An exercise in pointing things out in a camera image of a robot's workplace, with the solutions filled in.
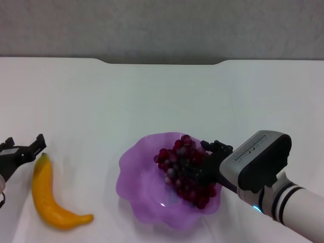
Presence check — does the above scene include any purple wavy plastic plate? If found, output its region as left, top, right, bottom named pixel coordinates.
left=115, top=131, right=227, bottom=231

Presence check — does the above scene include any silver right camera mount bracket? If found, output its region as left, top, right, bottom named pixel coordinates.
left=264, top=169, right=289, bottom=189

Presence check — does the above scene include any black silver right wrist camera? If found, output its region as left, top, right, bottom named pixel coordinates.
left=219, top=130, right=292, bottom=193

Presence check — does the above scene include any dark red grape bunch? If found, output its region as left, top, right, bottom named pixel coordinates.
left=153, top=134, right=218, bottom=210

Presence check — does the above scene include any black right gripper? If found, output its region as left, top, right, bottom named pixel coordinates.
left=199, top=140, right=240, bottom=194

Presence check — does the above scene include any yellow banana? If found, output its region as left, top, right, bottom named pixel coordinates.
left=31, top=152, right=94, bottom=231

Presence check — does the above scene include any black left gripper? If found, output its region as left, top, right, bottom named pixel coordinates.
left=0, top=133, right=48, bottom=183

